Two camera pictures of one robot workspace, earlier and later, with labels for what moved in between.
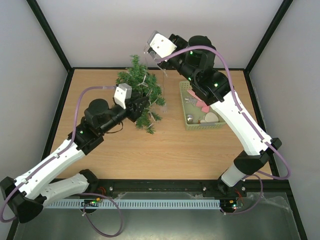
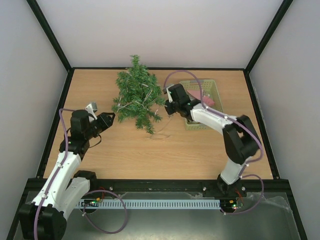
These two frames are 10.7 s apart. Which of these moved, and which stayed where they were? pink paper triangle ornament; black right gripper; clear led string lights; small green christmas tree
Moved: black right gripper; clear led string lights
Stayed: pink paper triangle ornament; small green christmas tree
